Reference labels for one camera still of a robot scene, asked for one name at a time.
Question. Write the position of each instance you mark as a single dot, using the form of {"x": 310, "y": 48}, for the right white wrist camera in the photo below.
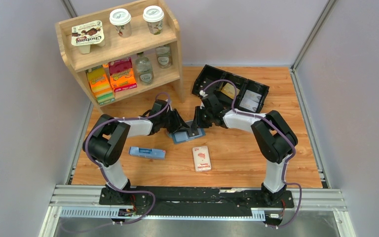
{"x": 203, "y": 94}

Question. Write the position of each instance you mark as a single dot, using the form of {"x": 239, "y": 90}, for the white pink sponge packet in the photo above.
{"x": 201, "y": 159}

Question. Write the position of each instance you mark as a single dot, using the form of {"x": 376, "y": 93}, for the right clear glass bottle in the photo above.
{"x": 164, "y": 56}

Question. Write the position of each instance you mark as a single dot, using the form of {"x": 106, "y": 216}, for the Chobani yogurt pack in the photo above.
{"x": 88, "y": 34}

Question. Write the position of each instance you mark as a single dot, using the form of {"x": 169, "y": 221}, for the left clear glass bottle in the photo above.
{"x": 144, "y": 70}

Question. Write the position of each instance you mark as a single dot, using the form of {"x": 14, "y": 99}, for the red orange Scrub Mommy box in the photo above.
{"x": 122, "y": 75}

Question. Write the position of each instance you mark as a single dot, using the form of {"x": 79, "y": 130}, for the upper grey card in tray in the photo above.
{"x": 253, "y": 96}

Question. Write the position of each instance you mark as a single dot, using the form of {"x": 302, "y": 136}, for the black compartment tray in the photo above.
{"x": 212, "y": 79}

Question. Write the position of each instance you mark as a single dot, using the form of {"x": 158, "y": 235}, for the blue flat box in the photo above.
{"x": 147, "y": 153}

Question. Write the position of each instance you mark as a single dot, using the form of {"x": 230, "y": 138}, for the multicolour sponge stack pack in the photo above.
{"x": 100, "y": 85}

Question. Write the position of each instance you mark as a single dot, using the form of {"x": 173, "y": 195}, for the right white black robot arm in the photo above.
{"x": 274, "y": 137}

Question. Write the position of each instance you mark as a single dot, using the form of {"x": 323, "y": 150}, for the clear glass bottle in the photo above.
{"x": 144, "y": 70}
{"x": 164, "y": 56}

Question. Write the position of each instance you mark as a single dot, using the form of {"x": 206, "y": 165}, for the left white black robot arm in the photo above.
{"x": 105, "y": 143}

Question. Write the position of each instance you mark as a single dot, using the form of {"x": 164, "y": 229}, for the blue leather card holder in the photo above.
{"x": 186, "y": 134}

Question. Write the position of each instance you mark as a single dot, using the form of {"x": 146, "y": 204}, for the wooden two-tier shelf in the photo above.
{"x": 116, "y": 47}

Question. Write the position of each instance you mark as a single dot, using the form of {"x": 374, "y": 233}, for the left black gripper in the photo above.
{"x": 175, "y": 115}

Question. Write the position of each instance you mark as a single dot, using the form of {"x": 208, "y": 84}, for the aluminium frame rail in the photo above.
{"x": 83, "y": 201}

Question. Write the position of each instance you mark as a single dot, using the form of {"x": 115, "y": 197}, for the paper coffee cup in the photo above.
{"x": 154, "y": 15}
{"x": 121, "y": 20}

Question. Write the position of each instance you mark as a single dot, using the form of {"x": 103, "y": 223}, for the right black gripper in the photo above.
{"x": 197, "y": 121}

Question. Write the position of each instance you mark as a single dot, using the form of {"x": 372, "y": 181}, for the lower grey card in tray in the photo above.
{"x": 249, "y": 105}

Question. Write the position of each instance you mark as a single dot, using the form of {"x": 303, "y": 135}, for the left paper coffee cup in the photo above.
{"x": 121, "y": 20}

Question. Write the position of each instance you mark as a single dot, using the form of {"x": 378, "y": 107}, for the right paper coffee cup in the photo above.
{"x": 154, "y": 15}

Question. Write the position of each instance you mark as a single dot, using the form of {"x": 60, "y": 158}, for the grey card in tray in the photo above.
{"x": 253, "y": 96}
{"x": 249, "y": 105}

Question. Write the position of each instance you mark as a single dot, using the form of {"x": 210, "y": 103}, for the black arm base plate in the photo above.
{"x": 194, "y": 201}

